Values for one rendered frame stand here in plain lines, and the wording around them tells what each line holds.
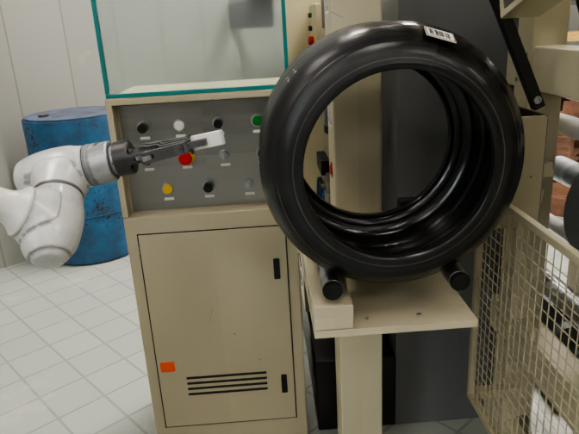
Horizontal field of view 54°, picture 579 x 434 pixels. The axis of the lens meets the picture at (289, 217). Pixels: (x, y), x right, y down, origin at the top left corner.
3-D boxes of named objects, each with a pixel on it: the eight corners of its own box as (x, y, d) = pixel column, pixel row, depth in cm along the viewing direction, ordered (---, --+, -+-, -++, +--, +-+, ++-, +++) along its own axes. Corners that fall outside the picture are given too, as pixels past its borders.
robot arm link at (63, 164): (101, 165, 130) (96, 208, 121) (34, 180, 130) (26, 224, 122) (80, 131, 121) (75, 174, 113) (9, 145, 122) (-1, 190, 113)
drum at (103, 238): (118, 226, 452) (98, 101, 420) (160, 246, 405) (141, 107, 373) (34, 250, 411) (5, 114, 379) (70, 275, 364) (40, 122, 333)
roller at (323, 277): (320, 244, 157) (306, 238, 156) (327, 231, 156) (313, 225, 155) (337, 304, 124) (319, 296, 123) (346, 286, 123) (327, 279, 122)
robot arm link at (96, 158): (89, 140, 125) (115, 134, 125) (102, 179, 128) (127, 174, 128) (76, 149, 116) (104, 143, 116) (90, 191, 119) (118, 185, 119)
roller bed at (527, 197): (459, 207, 172) (463, 108, 162) (507, 204, 172) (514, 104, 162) (483, 229, 153) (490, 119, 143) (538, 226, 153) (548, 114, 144)
